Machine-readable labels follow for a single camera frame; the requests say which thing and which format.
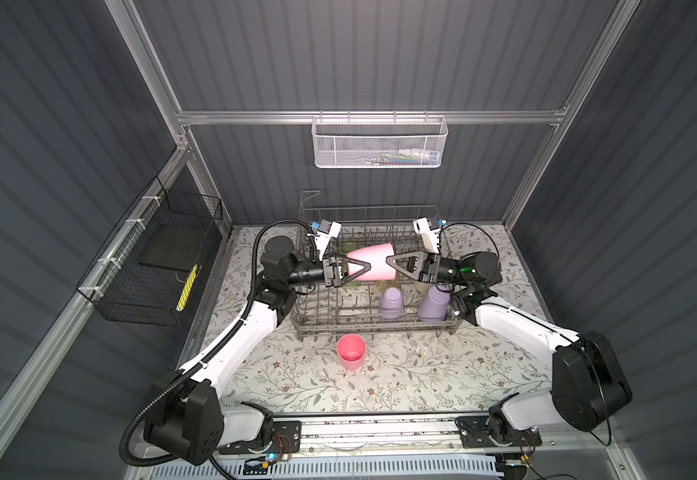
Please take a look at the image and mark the white vented cover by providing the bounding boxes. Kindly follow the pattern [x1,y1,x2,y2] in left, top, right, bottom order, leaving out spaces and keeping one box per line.
[146,454,506,480]

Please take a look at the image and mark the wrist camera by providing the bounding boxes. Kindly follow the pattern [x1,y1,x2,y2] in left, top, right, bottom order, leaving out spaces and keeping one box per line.
[310,220,342,261]
[413,217,447,254]

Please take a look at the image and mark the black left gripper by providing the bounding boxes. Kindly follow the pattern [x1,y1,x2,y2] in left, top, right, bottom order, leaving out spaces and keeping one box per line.
[283,253,369,292]

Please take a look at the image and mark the black wire wall basket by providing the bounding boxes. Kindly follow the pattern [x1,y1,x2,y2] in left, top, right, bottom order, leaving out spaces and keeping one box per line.
[76,178,230,327]

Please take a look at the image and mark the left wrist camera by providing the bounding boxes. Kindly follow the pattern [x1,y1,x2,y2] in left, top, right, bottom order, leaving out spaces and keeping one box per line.
[310,220,342,261]

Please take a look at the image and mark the white mesh wall basket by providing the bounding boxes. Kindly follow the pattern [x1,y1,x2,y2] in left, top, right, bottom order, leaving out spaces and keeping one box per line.
[310,114,449,169]

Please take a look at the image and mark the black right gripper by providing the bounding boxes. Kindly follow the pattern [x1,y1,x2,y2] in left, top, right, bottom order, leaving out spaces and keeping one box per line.
[385,254,468,292]

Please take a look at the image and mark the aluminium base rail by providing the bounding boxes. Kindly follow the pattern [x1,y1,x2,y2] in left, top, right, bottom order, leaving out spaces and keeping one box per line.
[215,410,620,457]

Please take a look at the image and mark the lilac cup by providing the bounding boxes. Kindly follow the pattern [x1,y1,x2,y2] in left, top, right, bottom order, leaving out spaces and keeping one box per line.
[418,284,451,322]
[378,287,405,321]

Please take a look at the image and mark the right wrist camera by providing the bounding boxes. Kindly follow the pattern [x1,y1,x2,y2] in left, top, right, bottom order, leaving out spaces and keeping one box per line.
[413,217,447,254]

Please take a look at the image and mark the tubes in white basket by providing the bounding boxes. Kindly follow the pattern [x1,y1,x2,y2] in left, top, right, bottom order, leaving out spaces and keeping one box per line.
[363,148,441,168]

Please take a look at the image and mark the green transparent cup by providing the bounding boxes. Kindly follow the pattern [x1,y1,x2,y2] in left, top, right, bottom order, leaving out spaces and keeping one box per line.
[340,242,360,255]

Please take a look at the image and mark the black pad in basket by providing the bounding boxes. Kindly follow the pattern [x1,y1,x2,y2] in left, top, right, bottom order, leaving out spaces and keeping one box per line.
[138,225,206,273]

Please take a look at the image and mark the grey wire dish rack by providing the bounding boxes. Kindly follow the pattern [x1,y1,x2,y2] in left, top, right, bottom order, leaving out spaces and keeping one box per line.
[288,190,462,340]

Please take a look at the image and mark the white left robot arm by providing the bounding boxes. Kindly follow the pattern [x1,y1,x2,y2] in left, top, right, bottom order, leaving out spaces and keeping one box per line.
[118,220,372,468]

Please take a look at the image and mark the pink cup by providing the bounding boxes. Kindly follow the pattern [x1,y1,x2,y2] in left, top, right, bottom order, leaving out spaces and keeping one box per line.
[336,334,367,371]
[347,243,397,282]

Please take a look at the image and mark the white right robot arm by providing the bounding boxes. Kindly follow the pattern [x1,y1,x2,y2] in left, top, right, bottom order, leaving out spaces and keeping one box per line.
[386,251,633,446]

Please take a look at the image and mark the yellow brush in basket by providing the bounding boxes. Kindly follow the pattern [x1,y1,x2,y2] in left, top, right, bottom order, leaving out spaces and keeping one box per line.
[176,264,200,312]

